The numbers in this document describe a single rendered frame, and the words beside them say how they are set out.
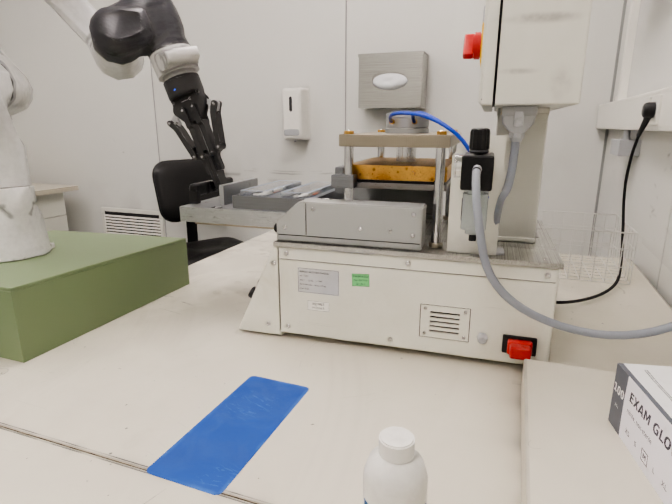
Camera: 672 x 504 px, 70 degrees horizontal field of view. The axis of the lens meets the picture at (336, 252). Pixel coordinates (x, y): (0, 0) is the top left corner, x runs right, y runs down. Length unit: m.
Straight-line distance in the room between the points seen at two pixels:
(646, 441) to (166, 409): 0.56
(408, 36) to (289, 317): 1.85
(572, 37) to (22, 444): 0.86
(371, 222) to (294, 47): 1.98
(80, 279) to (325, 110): 1.84
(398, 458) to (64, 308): 0.72
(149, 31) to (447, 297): 0.75
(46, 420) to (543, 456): 0.61
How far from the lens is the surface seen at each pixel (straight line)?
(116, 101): 3.35
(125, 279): 1.06
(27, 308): 0.93
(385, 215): 0.77
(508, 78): 0.75
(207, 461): 0.62
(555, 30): 0.76
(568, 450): 0.60
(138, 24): 1.08
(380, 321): 0.82
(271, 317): 0.88
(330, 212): 0.79
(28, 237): 1.13
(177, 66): 1.07
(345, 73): 2.56
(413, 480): 0.39
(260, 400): 0.71
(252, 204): 0.92
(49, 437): 0.73
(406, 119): 0.88
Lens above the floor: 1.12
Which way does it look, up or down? 15 degrees down
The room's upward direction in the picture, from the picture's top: straight up
